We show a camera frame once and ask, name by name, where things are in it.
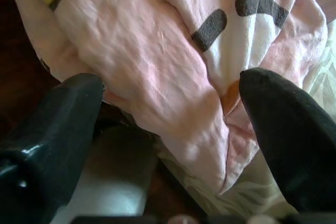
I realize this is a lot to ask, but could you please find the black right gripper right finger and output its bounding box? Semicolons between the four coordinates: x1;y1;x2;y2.
239;68;336;213

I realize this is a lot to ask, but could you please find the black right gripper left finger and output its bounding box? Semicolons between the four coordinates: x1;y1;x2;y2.
0;73;104;224

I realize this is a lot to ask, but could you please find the pink cartoon quilt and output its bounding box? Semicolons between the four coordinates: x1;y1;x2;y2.
7;0;336;196

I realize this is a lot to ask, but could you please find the beige floral bed sheet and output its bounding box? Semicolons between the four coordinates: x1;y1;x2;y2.
157;42;336;218

